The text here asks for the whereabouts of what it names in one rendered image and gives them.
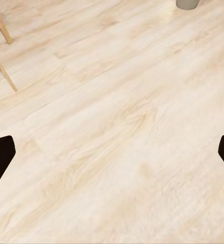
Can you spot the trash can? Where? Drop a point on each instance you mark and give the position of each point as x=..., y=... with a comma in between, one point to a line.
x=187, y=4

